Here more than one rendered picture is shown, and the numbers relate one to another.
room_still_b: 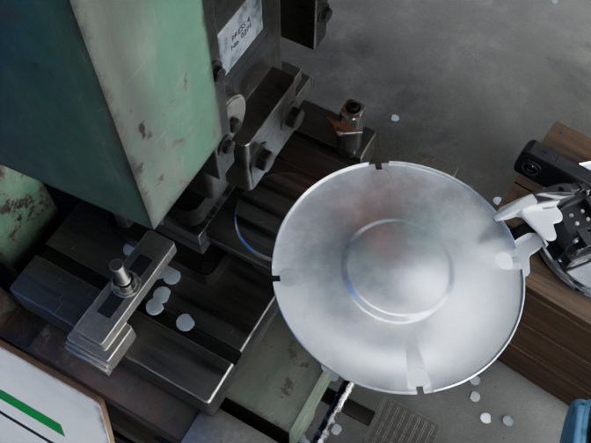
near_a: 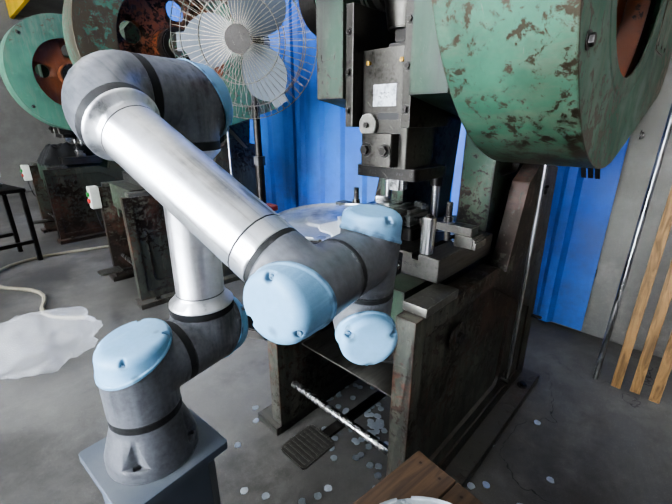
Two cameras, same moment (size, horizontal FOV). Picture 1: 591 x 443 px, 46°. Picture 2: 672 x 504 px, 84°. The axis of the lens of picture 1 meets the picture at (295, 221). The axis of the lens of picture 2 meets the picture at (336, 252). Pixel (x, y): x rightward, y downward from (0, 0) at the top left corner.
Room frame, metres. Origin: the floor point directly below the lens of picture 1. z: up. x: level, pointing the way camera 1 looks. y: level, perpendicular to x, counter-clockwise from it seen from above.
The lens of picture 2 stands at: (0.58, -0.95, 1.01)
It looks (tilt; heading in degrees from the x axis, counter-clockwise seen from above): 20 degrees down; 105
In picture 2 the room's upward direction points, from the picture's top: straight up
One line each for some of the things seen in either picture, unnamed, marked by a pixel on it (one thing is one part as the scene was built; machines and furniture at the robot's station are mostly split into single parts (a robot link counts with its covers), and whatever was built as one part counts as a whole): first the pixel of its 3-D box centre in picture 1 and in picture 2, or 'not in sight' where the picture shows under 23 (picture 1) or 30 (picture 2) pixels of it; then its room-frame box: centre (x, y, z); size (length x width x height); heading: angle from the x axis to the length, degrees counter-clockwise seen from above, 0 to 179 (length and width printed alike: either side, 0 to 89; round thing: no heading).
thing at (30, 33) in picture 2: not in sight; (111, 135); (-2.43, 2.09, 0.87); 1.53 x 0.99 x 1.74; 64
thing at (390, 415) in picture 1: (293, 377); (362, 407); (0.41, 0.00, 0.14); 0.59 x 0.10 x 0.05; 61
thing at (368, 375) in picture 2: not in sight; (392, 343); (0.48, 0.13, 0.31); 0.43 x 0.42 x 0.01; 151
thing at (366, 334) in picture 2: not in sight; (361, 319); (0.50, -0.51, 0.75); 0.11 x 0.08 x 0.09; 113
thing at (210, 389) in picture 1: (207, 215); (396, 238); (0.48, 0.12, 0.68); 0.45 x 0.30 x 0.06; 151
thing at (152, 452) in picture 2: not in sight; (149, 425); (0.13, -0.53, 0.50); 0.15 x 0.15 x 0.10
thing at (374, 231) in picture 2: not in sight; (362, 255); (0.50, -0.53, 0.85); 0.11 x 0.08 x 0.11; 72
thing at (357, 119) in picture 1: (350, 127); (427, 233); (0.57, -0.07, 0.75); 0.03 x 0.03 x 0.10; 61
